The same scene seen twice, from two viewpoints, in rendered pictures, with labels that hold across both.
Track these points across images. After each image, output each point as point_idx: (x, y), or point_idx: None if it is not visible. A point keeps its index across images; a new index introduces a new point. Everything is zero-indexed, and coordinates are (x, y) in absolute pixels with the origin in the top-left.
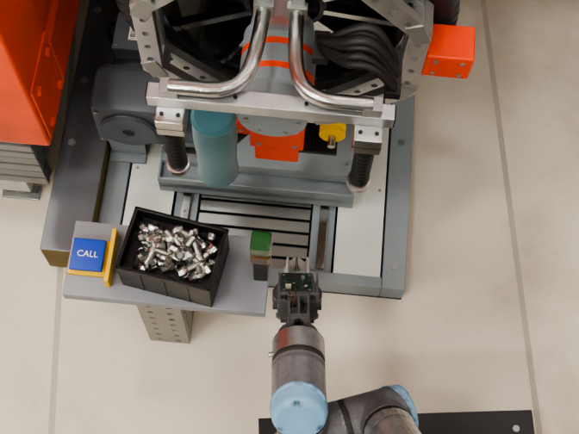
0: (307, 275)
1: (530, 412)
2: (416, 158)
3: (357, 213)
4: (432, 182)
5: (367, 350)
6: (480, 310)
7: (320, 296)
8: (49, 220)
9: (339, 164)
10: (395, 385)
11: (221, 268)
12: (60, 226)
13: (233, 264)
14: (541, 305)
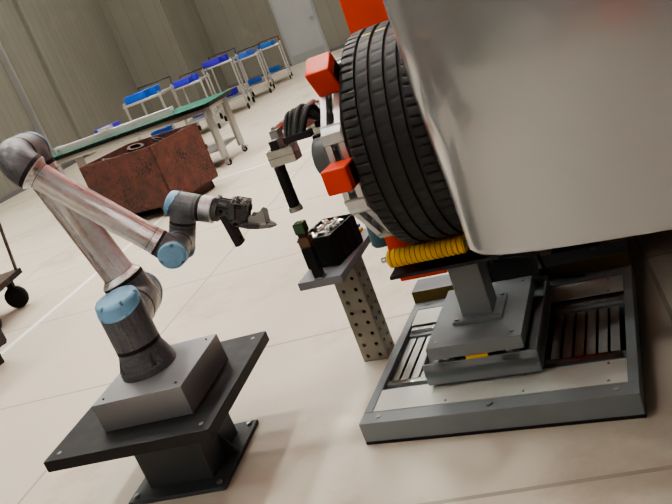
0: (245, 203)
1: (206, 428)
2: (493, 437)
3: (426, 392)
4: (467, 449)
5: (334, 434)
6: (344, 490)
7: (242, 223)
8: (434, 277)
9: (436, 339)
10: (181, 245)
11: (321, 256)
12: (429, 281)
13: (330, 268)
14: None
